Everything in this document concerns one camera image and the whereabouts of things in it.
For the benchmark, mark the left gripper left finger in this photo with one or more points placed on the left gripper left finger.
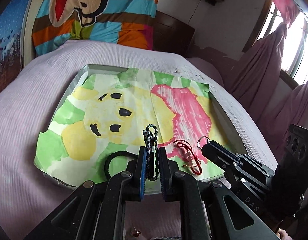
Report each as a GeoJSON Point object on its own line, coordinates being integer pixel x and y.
{"type": "Point", "coordinates": [96, 211]}

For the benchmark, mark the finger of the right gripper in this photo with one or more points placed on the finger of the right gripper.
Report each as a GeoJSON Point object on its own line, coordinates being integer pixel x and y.
{"type": "Point", "coordinates": [220, 154]}

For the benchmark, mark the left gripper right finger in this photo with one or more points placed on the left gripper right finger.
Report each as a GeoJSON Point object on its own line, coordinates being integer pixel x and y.
{"type": "Point", "coordinates": [208, 210]}

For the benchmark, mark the grey cardboard tray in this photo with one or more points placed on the grey cardboard tray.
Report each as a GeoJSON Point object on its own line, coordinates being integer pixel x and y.
{"type": "Point", "coordinates": [134, 124]}

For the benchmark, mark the small red charm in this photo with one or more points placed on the small red charm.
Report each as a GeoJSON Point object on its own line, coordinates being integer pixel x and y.
{"type": "Point", "coordinates": [135, 233]}

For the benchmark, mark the pink bed cover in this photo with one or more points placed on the pink bed cover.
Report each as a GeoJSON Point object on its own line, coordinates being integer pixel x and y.
{"type": "Point", "coordinates": [28, 103]}

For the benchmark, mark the pink curtain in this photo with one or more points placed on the pink curtain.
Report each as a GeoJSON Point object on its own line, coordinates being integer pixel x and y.
{"type": "Point", "coordinates": [254, 78]}

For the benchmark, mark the colourful painted paper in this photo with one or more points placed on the colourful painted paper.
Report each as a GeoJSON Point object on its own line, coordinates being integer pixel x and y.
{"type": "Point", "coordinates": [129, 119]}

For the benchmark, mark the window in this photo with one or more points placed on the window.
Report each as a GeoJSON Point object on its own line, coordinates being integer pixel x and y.
{"type": "Point", "coordinates": [295, 50]}

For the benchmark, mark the dark wooden headboard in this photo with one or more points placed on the dark wooden headboard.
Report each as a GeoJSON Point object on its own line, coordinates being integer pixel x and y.
{"type": "Point", "coordinates": [170, 35]}

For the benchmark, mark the striped monkey blanket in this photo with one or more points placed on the striped monkey blanket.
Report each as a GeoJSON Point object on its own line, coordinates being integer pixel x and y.
{"type": "Point", "coordinates": [125, 22]}

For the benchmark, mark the blue fabric wardrobe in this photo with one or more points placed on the blue fabric wardrobe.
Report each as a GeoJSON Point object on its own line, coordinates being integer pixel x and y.
{"type": "Point", "coordinates": [12, 26]}

